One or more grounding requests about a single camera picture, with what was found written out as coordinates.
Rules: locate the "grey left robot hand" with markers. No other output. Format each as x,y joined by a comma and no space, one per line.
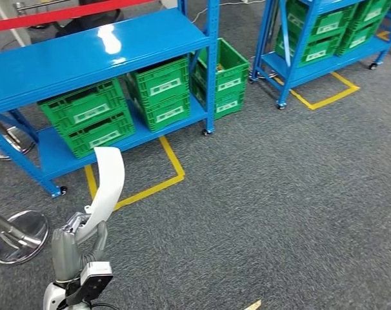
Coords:
64,256

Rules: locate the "white curved plastic part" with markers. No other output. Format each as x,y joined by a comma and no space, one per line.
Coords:
110,179

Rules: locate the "red barrier belt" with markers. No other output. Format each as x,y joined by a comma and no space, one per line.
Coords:
37,18

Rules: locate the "short yellow floor tape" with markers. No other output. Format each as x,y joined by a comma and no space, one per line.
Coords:
253,306

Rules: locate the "yellow floor tape outline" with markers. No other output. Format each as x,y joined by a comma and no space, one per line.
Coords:
384,35

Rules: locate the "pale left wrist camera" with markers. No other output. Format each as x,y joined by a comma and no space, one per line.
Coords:
95,278

